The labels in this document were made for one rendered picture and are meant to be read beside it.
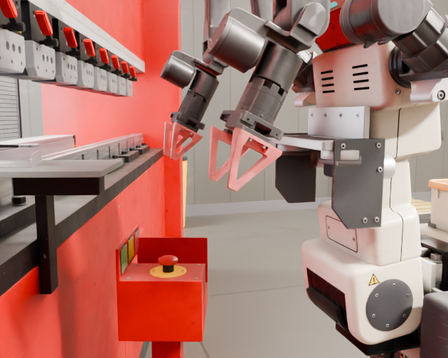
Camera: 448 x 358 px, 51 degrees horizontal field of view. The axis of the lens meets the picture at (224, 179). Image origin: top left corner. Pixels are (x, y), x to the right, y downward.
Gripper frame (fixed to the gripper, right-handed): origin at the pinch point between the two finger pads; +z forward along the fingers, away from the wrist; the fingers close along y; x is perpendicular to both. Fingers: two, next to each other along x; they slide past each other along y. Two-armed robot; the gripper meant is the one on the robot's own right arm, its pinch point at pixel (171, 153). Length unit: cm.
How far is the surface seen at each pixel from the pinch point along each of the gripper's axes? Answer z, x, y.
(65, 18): -22, -36, -38
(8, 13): -10.6, -40.5, 7.0
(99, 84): -11, -21, -72
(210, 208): 34, 137, -376
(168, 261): 18.9, 4.9, 19.3
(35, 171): 11.5, -23.3, 29.3
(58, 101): 0, -38, -204
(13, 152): 23, -36, -68
